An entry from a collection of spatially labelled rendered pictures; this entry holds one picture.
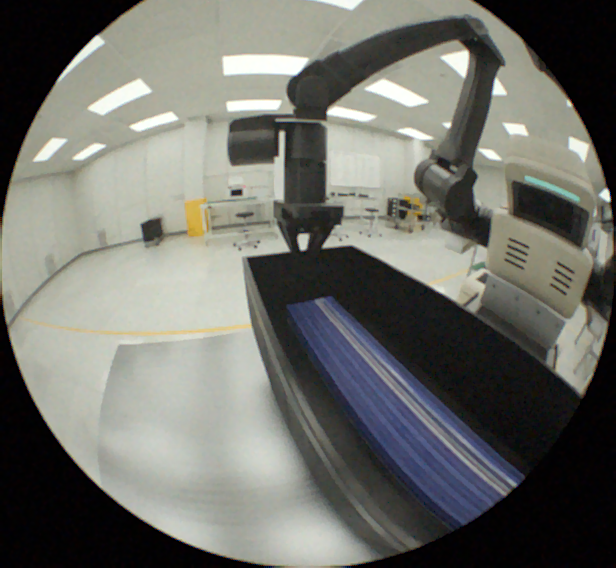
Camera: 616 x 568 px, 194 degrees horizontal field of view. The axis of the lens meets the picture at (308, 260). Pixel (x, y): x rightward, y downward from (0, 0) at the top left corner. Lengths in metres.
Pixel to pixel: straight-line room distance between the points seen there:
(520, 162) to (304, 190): 0.33
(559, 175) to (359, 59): 0.31
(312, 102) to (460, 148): 0.25
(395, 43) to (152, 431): 0.61
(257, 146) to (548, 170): 0.41
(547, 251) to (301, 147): 0.43
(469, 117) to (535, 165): 0.14
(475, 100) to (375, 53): 0.20
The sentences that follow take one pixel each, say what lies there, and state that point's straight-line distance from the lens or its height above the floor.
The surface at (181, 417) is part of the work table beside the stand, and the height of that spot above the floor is 0.80.
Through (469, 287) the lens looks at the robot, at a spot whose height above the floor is 0.79.
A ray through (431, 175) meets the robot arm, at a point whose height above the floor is 1.10.
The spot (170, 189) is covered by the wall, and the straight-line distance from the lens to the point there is 5.74.
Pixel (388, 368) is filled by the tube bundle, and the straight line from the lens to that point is 0.21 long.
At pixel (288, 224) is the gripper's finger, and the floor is 1.02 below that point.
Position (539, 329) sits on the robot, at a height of 0.91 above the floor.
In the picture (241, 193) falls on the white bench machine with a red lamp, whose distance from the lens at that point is 4.04.
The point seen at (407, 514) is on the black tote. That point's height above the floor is 0.88.
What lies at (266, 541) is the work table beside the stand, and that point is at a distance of 0.29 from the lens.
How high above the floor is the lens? 1.07
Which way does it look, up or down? 22 degrees down
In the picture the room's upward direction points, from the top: straight up
